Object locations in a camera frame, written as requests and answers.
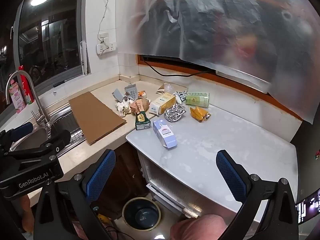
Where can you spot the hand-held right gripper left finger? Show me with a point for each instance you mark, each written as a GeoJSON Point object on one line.
{"type": "Point", "coordinates": [100, 175]}

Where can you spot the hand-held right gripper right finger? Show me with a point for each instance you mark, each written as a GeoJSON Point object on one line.
{"type": "Point", "coordinates": [232, 177]}

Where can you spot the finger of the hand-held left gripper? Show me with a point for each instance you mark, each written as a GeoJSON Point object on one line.
{"type": "Point", "coordinates": [57, 140]}
{"type": "Point", "coordinates": [22, 130]}

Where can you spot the round ceramic bin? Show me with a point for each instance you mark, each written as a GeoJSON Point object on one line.
{"type": "Point", "coordinates": [141, 213]}

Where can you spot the yellow wrapper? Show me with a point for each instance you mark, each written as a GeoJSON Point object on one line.
{"type": "Point", "coordinates": [198, 113]}

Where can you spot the green plastic bottle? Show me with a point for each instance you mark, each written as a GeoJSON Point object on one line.
{"type": "Point", "coordinates": [197, 99]}

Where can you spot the foil ball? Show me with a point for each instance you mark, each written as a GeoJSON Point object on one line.
{"type": "Point", "coordinates": [175, 112]}

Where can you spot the cream box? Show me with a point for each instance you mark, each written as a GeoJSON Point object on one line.
{"type": "Point", "coordinates": [162, 102]}

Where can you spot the person's left hand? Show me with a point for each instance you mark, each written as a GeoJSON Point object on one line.
{"type": "Point", "coordinates": [25, 212]}

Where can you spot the steel sink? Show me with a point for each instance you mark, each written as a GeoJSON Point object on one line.
{"type": "Point", "coordinates": [65, 120]}

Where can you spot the wooden cabinet door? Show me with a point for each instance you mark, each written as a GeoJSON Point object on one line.
{"type": "Point", "coordinates": [122, 175]}

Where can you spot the pink carton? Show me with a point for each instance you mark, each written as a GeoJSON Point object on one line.
{"type": "Point", "coordinates": [16, 97]}

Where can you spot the steel faucet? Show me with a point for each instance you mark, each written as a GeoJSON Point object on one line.
{"type": "Point", "coordinates": [37, 100]}

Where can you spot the red bottle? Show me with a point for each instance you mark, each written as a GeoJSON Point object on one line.
{"type": "Point", "coordinates": [25, 87]}

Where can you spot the yellow plastic object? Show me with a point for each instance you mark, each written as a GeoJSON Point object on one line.
{"type": "Point", "coordinates": [103, 220]}

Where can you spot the brown cardboard sheet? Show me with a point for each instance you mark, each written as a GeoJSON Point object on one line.
{"type": "Point", "coordinates": [97, 117]}

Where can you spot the black marker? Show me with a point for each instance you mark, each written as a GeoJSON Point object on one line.
{"type": "Point", "coordinates": [60, 83]}

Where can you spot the person's right leg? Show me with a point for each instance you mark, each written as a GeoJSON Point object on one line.
{"type": "Point", "coordinates": [197, 227]}

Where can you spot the dark green carton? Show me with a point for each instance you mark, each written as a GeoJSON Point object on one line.
{"type": "Point", "coordinates": [142, 121]}

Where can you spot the crumpled white tissue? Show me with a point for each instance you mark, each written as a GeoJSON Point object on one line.
{"type": "Point", "coordinates": [122, 106]}

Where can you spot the grey card piece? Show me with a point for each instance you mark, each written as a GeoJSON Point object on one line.
{"type": "Point", "coordinates": [118, 94]}

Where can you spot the light blue box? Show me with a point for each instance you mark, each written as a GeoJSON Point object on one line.
{"type": "Point", "coordinates": [163, 133]}

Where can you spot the lit display screen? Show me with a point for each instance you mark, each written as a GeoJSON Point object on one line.
{"type": "Point", "coordinates": [308, 205]}

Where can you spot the brown crumpled package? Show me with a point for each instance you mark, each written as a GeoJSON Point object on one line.
{"type": "Point", "coordinates": [140, 104]}

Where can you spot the small colourful ornament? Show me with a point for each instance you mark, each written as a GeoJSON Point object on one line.
{"type": "Point", "coordinates": [317, 154]}

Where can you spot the blue-grey striped carton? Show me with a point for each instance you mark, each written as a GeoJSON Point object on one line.
{"type": "Point", "coordinates": [132, 91]}

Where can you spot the orange and white wrapper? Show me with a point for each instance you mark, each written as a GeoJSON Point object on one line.
{"type": "Point", "coordinates": [143, 94]}

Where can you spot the glass window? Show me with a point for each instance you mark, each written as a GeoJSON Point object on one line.
{"type": "Point", "coordinates": [50, 42]}

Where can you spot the black and white wrapper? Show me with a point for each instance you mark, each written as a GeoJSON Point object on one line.
{"type": "Point", "coordinates": [181, 95]}

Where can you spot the white power strip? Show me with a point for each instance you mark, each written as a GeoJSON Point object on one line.
{"type": "Point", "coordinates": [106, 48]}

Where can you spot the clear crumpled plastic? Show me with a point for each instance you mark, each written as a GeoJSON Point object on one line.
{"type": "Point", "coordinates": [170, 87]}

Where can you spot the translucent plastic sheet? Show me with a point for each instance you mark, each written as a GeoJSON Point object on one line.
{"type": "Point", "coordinates": [225, 17]}

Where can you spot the white wall socket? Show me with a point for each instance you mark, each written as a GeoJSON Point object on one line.
{"type": "Point", "coordinates": [103, 37]}

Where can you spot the orange wooden window frame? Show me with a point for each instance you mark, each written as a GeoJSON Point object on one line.
{"type": "Point", "coordinates": [175, 68]}

